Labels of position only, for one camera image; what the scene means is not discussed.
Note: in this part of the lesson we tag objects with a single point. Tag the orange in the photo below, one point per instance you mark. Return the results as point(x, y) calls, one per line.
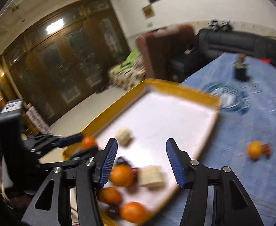
point(88, 142)
point(121, 176)
point(254, 150)
point(110, 196)
point(133, 212)

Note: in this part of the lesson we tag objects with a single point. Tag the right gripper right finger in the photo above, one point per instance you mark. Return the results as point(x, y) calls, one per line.
point(232, 204)

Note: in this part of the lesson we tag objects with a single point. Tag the small red fruit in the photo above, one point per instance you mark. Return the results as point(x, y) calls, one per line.
point(266, 150)

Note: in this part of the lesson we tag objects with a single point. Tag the small pale bread piece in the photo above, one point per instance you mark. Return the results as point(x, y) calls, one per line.
point(123, 136)

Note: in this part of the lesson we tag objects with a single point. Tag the toys on sofa back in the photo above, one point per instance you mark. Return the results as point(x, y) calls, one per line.
point(225, 26)

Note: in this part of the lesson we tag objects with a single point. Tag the orange on tablecloth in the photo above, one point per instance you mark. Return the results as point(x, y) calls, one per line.
point(254, 150)

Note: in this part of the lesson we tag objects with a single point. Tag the green cloth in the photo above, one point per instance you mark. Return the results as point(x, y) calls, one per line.
point(128, 63)

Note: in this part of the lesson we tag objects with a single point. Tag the black cup with items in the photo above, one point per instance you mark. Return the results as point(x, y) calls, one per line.
point(240, 68)

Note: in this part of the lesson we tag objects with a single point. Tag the small wall plaque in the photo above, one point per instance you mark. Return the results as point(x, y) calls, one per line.
point(148, 11)

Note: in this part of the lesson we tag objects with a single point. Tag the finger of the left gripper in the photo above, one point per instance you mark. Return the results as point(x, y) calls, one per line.
point(81, 156)
point(45, 143)

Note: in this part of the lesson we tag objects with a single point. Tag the blue tablecloth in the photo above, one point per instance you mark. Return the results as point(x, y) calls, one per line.
point(234, 131)

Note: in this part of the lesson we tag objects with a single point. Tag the black leather sofa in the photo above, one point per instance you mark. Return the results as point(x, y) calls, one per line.
point(209, 45)

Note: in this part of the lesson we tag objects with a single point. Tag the yellow rimmed white tray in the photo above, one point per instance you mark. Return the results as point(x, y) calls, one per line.
point(154, 111)

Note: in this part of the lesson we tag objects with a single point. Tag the dark wooden cabinet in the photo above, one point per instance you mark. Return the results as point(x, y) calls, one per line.
point(63, 58)

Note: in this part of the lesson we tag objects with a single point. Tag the beige bread block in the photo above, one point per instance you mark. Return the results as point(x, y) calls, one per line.
point(151, 177)

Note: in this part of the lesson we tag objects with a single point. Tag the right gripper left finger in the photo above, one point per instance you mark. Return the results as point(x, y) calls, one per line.
point(51, 203)

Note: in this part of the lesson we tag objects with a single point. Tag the orange at tray front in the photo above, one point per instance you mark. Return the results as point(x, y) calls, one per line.
point(133, 212)

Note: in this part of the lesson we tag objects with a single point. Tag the glass plate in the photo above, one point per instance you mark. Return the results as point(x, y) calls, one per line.
point(232, 98)

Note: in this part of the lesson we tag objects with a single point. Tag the brown armchair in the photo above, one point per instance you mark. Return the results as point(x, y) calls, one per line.
point(159, 46)

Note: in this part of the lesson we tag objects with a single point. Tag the floral cushioned seat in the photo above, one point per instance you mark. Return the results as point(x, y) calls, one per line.
point(130, 77)

